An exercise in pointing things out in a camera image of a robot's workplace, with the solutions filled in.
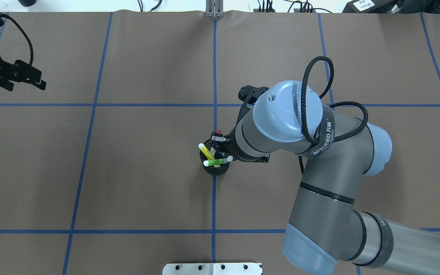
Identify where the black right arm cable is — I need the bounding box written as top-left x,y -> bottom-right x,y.
298,56 -> 369,176

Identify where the green highlighter pen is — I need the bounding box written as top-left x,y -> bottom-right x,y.
203,158 -> 229,167

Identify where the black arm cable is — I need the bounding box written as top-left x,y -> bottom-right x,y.
0,11 -> 34,65
298,56 -> 369,176

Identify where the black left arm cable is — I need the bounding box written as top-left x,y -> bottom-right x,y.
0,11 -> 34,65

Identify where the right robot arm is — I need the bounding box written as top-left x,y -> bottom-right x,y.
208,80 -> 440,275

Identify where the yellow highlighter pen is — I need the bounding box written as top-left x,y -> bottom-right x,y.
198,143 -> 215,160

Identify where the brown table cover mat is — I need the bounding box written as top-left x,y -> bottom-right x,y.
0,10 -> 440,275

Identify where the black mesh pen cup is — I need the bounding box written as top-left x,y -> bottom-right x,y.
199,144 -> 230,176

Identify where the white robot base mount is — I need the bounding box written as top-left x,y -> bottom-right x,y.
162,262 -> 264,275

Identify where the aluminium frame post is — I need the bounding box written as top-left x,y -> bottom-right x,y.
205,0 -> 225,19

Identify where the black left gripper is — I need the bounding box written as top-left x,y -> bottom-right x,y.
0,60 -> 47,92

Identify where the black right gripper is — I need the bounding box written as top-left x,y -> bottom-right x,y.
208,85 -> 270,163

